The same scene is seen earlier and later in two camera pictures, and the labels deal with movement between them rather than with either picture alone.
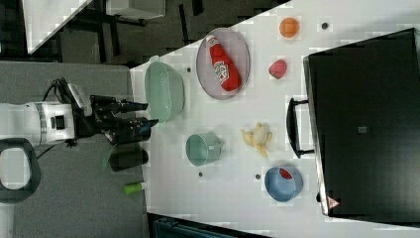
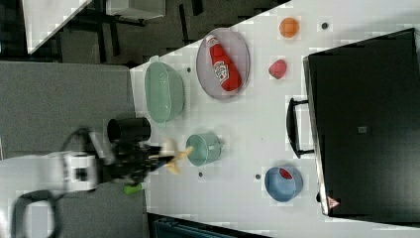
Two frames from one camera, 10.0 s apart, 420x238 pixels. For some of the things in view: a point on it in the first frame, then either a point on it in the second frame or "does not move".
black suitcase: (362, 122) does not move
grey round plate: (223, 61) does not move
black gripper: (104, 118) -> (132, 155)
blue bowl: (283, 183) does not move
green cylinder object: (132, 187) does not move
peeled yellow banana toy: (259, 138) -> (173, 165)
